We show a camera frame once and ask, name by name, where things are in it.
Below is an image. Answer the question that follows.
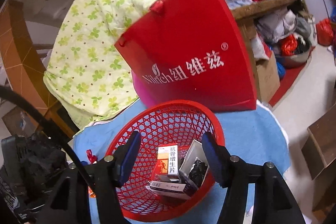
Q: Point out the metal basin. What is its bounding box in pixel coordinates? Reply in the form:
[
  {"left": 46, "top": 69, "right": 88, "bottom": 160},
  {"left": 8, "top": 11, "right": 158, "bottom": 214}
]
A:
[{"left": 276, "top": 42, "right": 313, "bottom": 69}]

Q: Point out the red plastic mesh basket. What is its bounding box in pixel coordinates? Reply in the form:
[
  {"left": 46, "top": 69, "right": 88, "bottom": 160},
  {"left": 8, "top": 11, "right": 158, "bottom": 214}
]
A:
[{"left": 104, "top": 101, "right": 226, "bottom": 223}]

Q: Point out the red plastic bag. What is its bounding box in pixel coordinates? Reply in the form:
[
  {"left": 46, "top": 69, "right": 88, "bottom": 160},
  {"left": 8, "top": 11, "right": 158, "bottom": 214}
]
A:
[
  {"left": 316, "top": 18, "right": 335, "bottom": 46},
  {"left": 280, "top": 35, "right": 298, "bottom": 55}
]

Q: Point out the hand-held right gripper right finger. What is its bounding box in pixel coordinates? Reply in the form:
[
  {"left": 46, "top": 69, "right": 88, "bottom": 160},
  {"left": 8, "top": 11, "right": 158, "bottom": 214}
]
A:
[{"left": 202, "top": 132, "right": 306, "bottom": 224}]

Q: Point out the brown wooden board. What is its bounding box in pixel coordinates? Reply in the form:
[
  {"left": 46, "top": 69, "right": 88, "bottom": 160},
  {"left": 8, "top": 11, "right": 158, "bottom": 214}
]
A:
[{"left": 301, "top": 103, "right": 336, "bottom": 180}]

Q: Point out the blue plastic bag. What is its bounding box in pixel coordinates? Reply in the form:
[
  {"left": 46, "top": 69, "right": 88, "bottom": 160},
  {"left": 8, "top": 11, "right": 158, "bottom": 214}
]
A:
[{"left": 276, "top": 61, "right": 286, "bottom": 80}]

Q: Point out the black plastic bag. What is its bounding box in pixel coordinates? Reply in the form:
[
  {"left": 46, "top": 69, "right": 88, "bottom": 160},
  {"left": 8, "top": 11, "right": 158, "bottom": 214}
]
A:
[{"left": 188, "top": 157, "right": 210, "bottom": 189}]

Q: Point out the orange and white medicine box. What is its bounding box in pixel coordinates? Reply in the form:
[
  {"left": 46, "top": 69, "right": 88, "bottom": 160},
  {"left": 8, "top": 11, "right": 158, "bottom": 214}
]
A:
[{"left": 154, "top": 145, "right": 180, "bottom": 182}]

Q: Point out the wooden table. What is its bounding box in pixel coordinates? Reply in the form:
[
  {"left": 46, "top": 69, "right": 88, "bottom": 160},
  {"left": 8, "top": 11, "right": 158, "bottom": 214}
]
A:
[{"left": 231, "top": 0, "right": 305, "bottom": 104}]

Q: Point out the grey clothes pile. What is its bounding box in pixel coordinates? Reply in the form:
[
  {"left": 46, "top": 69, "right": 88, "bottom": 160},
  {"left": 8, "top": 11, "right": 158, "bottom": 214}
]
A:
[{"left": 256, "top": 10, "right": 297, "bottom": 43}]

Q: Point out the red paper bag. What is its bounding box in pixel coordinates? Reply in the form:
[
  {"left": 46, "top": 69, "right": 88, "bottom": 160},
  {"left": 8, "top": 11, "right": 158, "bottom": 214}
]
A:
[{"left": 114, "top": 0, "right": 257, "bottom": 113}]

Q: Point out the orange wooden cabinet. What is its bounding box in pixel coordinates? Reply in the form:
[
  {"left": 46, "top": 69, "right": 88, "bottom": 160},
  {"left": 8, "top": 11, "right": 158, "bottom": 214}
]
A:
[{"left": 0, "top": 0, "right": 76, "bottom": 135}]

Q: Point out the dark flat medicine box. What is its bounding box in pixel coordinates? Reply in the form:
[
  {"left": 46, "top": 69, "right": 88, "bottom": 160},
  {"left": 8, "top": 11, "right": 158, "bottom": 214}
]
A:
[{"left": 146, "top": 179, "right": 193, "bottom": 199}]

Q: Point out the white open box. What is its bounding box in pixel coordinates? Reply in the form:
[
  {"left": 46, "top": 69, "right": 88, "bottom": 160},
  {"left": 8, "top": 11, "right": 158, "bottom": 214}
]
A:
[{"left": 178, "top": 139, "right": 204, "bottom": 177}]

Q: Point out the magenta cushion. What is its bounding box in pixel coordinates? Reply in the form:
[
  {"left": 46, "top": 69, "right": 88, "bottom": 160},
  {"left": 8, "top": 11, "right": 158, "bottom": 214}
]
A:
[{"left": 131, "top": 73, "right": 158, "bottom": 109}]

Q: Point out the brown cardboard box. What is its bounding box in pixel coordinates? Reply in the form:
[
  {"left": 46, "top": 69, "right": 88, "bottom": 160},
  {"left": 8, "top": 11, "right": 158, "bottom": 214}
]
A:
[{"left": 256, "top": 52, "right": 281, "bottom": 104}]

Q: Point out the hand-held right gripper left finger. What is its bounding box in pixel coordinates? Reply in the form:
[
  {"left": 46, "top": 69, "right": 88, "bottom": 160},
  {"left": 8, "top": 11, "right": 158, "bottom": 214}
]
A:
[{"left": 37, "top": 131, "right": 142, "bottom": 224}]

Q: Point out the red cloth strip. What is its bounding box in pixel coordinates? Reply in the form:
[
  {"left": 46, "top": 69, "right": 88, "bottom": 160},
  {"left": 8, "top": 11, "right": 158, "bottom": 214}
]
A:
[{"left": 86, "top": 149, "right": 98, "bottom": 164}]

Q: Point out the light blue cloth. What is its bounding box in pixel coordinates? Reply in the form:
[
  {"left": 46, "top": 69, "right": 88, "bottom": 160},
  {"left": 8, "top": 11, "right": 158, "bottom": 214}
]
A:
[{"left": 72, "top": 97, "right": 290, "bottom": 224}]

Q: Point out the black cable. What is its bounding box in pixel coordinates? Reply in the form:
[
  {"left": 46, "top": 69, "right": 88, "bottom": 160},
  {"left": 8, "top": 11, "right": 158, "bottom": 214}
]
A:
[{"left": 0, "top": 85, "right": 90, "bottom": 180}]

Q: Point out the green clover print blanket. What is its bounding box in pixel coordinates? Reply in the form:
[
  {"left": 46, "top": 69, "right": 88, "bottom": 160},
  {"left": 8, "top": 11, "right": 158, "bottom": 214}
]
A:
[{"left": 43, "top": 0, "right": 181, "bottom": 130}]

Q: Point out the red floor mat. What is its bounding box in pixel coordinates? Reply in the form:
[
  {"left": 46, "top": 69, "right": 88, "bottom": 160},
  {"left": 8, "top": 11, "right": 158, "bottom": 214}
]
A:
[{"left": 269, "top": 56, "right": 311, "bottom": 107}]

